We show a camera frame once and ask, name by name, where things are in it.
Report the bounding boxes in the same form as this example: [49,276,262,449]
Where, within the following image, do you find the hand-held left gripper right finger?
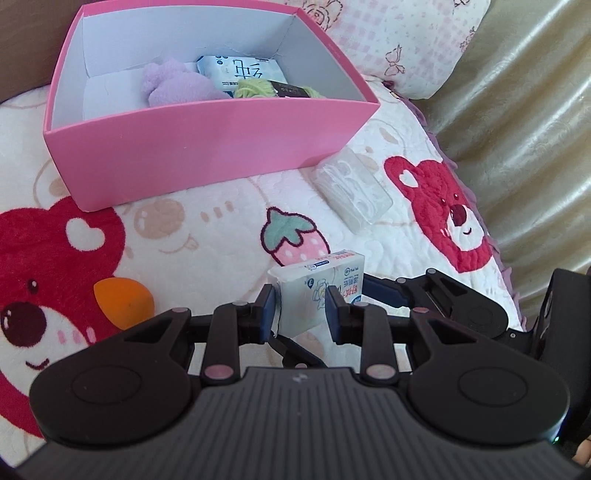
[325,286,465,385]

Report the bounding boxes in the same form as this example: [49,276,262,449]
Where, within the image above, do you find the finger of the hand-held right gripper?
[362,268,491,319]
[269,335,328,370]

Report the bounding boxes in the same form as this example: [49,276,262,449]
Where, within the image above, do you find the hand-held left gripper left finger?
[122,284,282,386]

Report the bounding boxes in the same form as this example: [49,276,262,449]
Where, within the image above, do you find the white tissue packet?
[268,249,370,339]

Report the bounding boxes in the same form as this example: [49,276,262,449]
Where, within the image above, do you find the clear plastic floss box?
[314,150,394,234]

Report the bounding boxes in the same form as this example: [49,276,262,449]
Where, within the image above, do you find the orange makeup sponge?
[93,277,156,330]

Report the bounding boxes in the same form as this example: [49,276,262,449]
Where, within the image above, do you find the pink cardboard box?
[43,0,382,213]

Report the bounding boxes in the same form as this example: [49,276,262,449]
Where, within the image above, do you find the green yarn ball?
[232,78,326,100]

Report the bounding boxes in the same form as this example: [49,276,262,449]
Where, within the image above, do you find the purple plush toy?
[141,58,227,109]

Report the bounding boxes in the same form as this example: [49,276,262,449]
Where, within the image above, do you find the bear printed blanket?
[0,69,527,464]

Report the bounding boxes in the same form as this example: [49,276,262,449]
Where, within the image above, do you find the beige shiny curtain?
[416,0,591,333]

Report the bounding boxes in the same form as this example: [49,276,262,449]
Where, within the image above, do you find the blue white wipes packet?
[196,55,287,90]

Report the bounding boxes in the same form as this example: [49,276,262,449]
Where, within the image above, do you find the pink checked pillow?
[281,0,492,100]

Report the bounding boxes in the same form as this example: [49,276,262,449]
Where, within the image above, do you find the brown embroidered cushion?
[0,0,88,104]

